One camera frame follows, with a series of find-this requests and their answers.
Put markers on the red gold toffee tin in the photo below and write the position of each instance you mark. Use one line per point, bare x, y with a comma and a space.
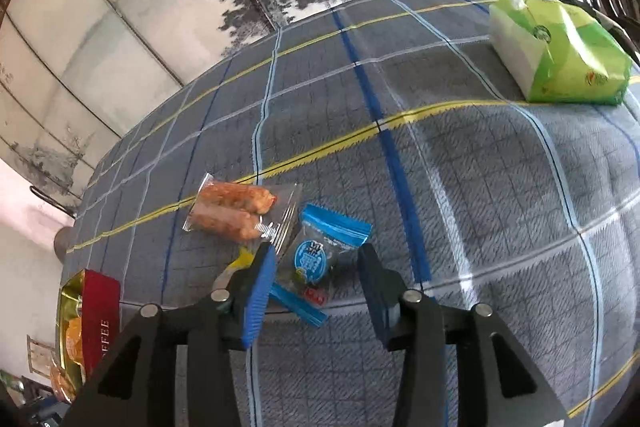
87, 323

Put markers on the black metal chair left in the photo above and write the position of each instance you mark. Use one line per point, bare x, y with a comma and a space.
70, 212

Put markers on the green tissue pack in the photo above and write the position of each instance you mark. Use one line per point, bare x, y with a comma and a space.
558, 53

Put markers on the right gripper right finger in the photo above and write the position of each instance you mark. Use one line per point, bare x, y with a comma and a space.
387, 297

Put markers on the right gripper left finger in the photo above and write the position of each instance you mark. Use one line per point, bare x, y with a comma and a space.
242, 305

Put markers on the plaid blue grey tablecloth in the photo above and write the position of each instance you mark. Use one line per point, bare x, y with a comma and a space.
400, 114

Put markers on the yellow snack packet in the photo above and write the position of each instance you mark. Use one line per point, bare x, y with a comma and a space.
243, 261

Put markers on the blue candy snack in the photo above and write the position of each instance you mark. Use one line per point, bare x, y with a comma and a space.
303, 283

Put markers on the clear sausage snack packet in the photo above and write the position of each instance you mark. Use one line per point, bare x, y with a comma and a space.
247, 214

